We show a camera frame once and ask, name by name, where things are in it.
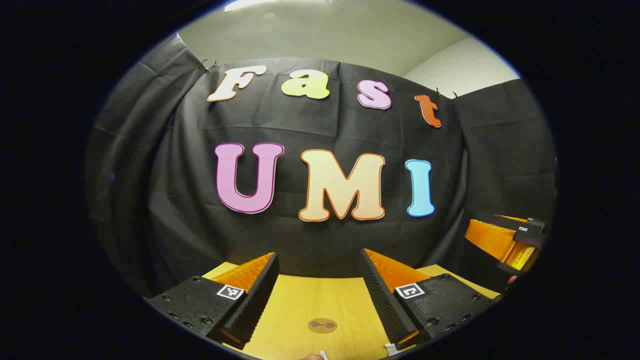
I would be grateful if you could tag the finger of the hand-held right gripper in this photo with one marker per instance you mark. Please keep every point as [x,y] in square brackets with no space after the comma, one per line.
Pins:
[492,240]

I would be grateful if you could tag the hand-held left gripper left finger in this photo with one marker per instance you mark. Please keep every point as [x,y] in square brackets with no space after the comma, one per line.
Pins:
[252,310]

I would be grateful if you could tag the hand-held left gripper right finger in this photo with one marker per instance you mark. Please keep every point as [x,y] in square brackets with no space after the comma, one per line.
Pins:
[382,305]

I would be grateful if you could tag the white toothpaste tube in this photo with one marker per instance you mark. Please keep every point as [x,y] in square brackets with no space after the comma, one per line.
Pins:
[391,349]

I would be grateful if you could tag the round brown coaster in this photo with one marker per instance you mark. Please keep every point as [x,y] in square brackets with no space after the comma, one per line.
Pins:
[322,325]

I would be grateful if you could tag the wooden desktop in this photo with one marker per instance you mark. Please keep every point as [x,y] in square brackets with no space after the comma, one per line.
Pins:
[310,300]

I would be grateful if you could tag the black backdrop cloth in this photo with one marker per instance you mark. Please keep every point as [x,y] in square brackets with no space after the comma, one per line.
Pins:
[310,235]

